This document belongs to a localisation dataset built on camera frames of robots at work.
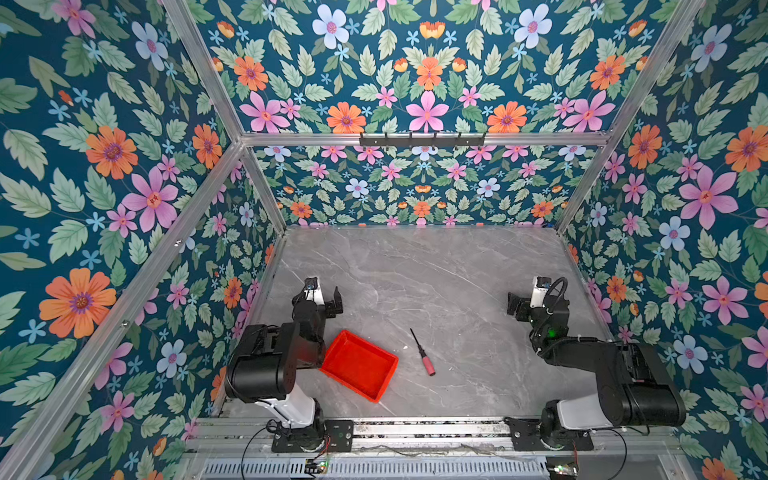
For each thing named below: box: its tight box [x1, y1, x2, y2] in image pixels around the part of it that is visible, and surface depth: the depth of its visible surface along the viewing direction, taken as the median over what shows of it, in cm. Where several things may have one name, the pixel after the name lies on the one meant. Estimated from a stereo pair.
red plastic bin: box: [319, 330, 399, 403], surface depth 86 cm
